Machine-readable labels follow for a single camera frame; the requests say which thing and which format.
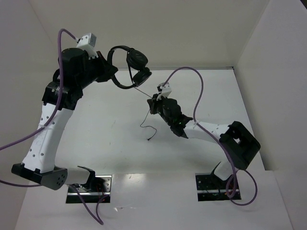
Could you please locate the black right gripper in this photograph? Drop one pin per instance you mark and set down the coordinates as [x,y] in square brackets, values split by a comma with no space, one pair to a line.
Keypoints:
[153,102]

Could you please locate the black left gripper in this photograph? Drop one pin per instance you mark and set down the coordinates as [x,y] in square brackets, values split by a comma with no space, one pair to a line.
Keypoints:
[103,69]

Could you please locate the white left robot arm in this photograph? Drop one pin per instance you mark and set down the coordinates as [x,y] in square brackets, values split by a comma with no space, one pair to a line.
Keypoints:
[76,71]

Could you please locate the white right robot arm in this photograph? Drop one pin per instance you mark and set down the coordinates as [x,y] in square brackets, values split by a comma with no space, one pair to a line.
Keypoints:
[240,145]

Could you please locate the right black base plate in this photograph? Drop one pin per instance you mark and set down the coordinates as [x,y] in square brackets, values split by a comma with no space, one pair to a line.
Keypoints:
[210,188]

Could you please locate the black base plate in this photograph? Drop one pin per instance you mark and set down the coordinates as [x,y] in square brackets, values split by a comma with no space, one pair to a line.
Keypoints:
[102,189]
[210,188]

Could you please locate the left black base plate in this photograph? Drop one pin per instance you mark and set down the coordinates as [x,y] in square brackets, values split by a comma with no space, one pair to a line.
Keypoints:
[102,189]

